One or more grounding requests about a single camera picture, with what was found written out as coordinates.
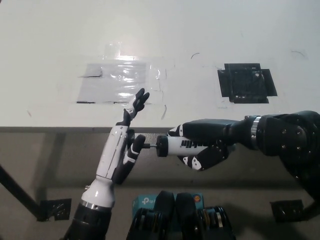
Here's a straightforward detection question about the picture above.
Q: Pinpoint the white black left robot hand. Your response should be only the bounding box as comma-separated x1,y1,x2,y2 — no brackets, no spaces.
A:
95,87,151,186

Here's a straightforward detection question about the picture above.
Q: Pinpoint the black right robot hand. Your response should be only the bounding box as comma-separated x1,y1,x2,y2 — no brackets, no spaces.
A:
167,118,238,172

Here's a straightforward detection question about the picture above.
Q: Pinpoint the white air pump black handle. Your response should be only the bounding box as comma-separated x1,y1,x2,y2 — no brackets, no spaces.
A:
143,135,221,158

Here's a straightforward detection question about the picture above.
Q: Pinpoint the teal router box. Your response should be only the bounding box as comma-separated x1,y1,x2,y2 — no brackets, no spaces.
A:
131,192,204,231

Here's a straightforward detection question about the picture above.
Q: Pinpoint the black tape square patch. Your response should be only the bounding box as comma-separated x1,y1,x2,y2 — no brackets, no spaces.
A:
216,62,278,104

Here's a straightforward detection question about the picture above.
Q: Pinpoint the black slanted table leg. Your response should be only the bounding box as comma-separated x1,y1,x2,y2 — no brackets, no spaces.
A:
0,163,41,222

